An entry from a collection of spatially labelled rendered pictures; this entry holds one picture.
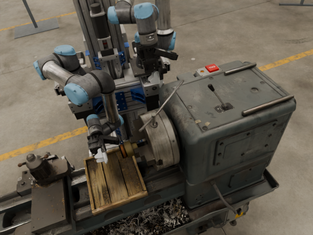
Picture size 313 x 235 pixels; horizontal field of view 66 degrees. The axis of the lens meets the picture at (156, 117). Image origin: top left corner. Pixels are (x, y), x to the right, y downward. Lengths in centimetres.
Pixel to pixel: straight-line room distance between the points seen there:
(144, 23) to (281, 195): 196
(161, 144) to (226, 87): 47
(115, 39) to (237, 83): 87
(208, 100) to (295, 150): 172
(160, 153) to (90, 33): 95
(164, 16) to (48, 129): 220
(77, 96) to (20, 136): 222
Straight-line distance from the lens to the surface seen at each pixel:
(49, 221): 134
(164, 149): 115
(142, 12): 101
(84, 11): 166
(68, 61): 159
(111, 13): 115
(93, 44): 175
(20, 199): 162
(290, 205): 246
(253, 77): 143
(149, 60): 104
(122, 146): 125
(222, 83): 136
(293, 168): 268
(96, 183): 144
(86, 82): 120
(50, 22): 609
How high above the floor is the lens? 208
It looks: 45 degrees down
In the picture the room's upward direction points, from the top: 7 degrees counter-clockwise
